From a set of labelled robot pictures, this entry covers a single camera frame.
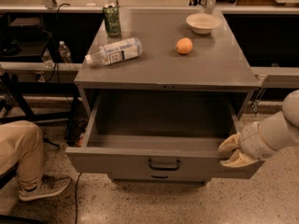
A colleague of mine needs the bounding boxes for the red apple on floor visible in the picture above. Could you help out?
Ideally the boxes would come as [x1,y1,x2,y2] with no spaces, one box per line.
[77,138,83,147]

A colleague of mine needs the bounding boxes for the grey drawer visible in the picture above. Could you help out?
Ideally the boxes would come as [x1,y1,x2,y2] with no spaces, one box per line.
[108,173,209,185]
[66,90,263,180]

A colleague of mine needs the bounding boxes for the white bowl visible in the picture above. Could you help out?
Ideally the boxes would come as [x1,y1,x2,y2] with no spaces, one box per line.
[186,13,221,35]

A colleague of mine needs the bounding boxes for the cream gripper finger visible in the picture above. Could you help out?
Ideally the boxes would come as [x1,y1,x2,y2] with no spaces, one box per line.
[218,133,240,152]
[220,149,259,168]

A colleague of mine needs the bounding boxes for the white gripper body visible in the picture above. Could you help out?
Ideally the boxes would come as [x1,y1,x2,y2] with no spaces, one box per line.
[239,121,277,161]

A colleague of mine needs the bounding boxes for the green drink can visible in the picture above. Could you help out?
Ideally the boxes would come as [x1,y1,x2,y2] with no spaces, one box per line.
[103,3,121,36]

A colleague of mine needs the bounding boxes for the person's leg khaki trousers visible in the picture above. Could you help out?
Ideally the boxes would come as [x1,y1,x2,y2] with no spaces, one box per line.
[0,120,44,190]

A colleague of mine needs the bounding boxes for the clear plastic water bottle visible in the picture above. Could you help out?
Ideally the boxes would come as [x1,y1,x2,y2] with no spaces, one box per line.
[85,37,142,66]

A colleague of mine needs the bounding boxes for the small water bottle background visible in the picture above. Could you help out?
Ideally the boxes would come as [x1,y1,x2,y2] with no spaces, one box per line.
[59,41,72,63]

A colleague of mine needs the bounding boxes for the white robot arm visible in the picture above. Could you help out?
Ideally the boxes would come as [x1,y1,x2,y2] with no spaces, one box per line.
[219,91,299,168]

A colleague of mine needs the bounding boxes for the black floor cable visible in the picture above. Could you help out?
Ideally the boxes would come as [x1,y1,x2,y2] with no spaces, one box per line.
[74,172,82,224]

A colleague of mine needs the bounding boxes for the grey top drawer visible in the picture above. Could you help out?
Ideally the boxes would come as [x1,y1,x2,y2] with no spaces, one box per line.
[66,90,263,180]

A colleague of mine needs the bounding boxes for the grey bottom drawer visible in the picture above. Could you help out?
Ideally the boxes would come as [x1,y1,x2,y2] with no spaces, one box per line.
[108,173,209,185]

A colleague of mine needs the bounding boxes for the grey sneaker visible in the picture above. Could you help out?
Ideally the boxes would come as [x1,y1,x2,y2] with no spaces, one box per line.
[19,175,71,202]

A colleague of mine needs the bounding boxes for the grey metal drawer cabinet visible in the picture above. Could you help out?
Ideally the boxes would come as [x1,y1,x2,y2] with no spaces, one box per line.
[74,8,262,187]

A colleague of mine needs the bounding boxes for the orange fruit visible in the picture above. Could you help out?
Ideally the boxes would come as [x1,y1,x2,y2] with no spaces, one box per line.
[176,37,192,55]

